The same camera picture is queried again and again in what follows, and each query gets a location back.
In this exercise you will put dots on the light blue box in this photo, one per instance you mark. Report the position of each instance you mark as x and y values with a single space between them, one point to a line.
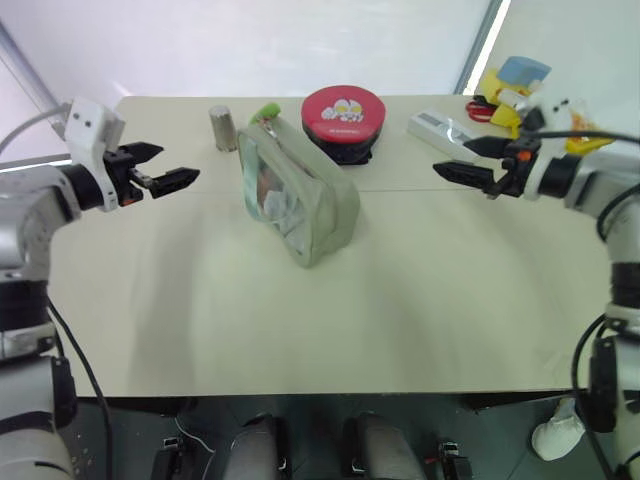
522 72

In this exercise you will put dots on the silver metal cylinder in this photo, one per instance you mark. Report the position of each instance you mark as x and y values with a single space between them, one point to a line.
222 129

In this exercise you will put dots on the yellow plastic toy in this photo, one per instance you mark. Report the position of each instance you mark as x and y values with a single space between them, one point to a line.
500 112

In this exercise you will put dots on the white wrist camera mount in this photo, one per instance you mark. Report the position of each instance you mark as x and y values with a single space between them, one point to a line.
90 130
552 112

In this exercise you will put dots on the green zipper pull tab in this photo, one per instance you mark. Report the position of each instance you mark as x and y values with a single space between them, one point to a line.
267 111

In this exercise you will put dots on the white silver flat package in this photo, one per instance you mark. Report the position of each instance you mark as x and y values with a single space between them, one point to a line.
435 127

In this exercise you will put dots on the white rounded object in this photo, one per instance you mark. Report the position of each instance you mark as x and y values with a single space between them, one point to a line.
555 435

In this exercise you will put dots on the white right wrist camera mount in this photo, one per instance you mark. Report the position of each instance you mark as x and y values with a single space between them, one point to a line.
552 112

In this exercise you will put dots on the red round cartoon tin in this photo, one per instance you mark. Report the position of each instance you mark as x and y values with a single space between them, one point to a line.
344 117

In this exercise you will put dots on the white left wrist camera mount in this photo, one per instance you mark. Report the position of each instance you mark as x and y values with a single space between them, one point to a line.
90 130

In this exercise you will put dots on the pale green zipper pouch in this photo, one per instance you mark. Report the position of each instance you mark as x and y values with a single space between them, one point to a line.
320 200

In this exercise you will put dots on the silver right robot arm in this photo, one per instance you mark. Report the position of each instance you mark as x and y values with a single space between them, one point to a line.
595 175

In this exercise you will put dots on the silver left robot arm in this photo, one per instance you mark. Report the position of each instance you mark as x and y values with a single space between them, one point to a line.
30 220

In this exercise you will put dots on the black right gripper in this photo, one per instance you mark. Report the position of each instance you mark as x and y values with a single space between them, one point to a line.
517 175

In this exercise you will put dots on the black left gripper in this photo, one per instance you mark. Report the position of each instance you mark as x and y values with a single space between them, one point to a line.
120 176

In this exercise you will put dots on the yellow snack packet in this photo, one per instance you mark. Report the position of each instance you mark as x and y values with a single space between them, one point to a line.
582 143

